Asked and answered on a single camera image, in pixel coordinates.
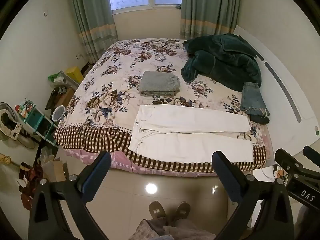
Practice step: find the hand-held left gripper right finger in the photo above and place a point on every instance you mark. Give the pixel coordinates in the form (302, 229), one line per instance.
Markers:
(223, 171)

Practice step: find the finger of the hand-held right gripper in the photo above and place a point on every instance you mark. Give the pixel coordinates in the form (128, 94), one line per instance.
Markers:
(313, 156)
(287, 160)

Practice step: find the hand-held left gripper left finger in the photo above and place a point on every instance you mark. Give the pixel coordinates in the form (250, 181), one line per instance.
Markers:
(99, 171)

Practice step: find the white pants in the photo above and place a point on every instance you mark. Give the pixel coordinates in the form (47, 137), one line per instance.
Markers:
(190, 122)

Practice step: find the pink striped bed sheet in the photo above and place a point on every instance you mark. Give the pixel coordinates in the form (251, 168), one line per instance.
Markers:
(120, 161)

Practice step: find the brown paper bag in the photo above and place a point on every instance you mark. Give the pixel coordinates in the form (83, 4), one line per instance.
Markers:
(56, 170)

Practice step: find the dark folded cloth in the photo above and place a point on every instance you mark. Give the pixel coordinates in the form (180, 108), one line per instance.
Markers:
(261, 119)

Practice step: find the person's right slipper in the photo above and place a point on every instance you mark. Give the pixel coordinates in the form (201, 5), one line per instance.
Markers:
(182, 210)

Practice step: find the person's slipper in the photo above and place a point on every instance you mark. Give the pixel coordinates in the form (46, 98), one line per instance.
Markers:
(182, 210)
(157, 211)

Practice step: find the person's left slipper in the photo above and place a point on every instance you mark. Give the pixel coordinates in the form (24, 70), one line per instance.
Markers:
(157, 211)

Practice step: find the red patterned cloth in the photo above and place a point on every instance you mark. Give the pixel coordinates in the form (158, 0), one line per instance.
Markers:
(30, 180)

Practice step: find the grey waste bin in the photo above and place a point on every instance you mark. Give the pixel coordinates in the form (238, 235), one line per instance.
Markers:
(58, 113)

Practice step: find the blue denim jeans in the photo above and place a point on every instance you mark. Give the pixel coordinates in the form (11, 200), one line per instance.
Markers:
(252, 97)

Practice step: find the wooden bedside table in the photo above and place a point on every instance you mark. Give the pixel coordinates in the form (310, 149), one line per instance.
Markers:
(62, 97)

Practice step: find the teal shelf rack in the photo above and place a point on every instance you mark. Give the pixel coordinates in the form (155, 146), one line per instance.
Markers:
(35, 117)

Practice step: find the bed with floral sheet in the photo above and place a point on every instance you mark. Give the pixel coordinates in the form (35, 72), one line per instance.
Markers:
(120, 80)

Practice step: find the yellow box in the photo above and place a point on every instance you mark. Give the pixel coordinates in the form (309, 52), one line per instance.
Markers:
(74, 74)

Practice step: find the green plastic bag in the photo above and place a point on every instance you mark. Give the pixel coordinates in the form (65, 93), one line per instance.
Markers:
(56, 77)

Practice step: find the white headboard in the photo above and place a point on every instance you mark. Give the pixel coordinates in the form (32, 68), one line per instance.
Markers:
(282, 55)

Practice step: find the grey folded fuzzy cloth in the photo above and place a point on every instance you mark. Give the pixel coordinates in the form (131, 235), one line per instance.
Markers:
(158, 82)

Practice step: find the dark green padded jacket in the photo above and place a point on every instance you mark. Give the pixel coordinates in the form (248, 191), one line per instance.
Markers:
(225, 60)

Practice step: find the green curtain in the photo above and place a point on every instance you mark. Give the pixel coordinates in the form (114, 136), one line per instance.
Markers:
(210, 7)
(92, 17)

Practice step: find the small dark object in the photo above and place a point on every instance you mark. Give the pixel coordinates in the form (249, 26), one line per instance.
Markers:
(179, 6)

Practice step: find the wall socket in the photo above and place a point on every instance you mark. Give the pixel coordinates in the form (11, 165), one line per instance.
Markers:
(79, 56)

